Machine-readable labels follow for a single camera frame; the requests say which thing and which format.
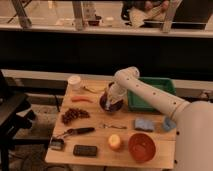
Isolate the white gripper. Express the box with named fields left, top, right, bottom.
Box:
left=107, top=83, right=127, bottom=104

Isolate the purple bowl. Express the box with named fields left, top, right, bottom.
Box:
left=99, top=93, right=123, bottom=112

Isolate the light blue towel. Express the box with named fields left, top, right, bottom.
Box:
left=105, top=100, right=112, bottom=110

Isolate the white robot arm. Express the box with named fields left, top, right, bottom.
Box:
left=106, top=67, right=213, bottom=171

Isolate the red bowl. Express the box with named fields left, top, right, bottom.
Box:
left=128, top=133, right=156, bottom=163

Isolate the green tray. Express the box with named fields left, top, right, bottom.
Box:
left=127, top=77, right=176, bottom=112

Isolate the yellow banana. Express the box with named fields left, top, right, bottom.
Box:
left=82, top=86, right=105, bottom=94

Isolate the silver fork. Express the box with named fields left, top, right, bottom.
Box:
left=100, top=124, right=127, bottom=129

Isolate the blue sponge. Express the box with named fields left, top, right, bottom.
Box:
left=134, top=118, right=154, bottom=132

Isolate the white cup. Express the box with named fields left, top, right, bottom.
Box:
left=68, top=75, right=81, bottom=91

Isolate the bunch of red grapes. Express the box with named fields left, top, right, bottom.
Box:
left=61, top=108, right=90, bottom=125

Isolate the yellow apple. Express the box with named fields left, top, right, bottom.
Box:
left=108, top=134, right=121, bottom=150

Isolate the blue cup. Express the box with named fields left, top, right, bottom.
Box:
left=162, top=117, right=176, bottom=132

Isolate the black rectangular block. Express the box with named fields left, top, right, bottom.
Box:
left=73, top=145, right=97, bottom=157

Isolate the small metal clip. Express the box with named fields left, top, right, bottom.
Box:
left=50, top=138, right=65, bottom=151

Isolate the seated person in background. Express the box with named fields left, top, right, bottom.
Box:
left=121, top=0, right=170, bottom=28

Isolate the black chair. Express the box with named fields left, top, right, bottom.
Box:
left=0, top=71, right=36, bottom=171

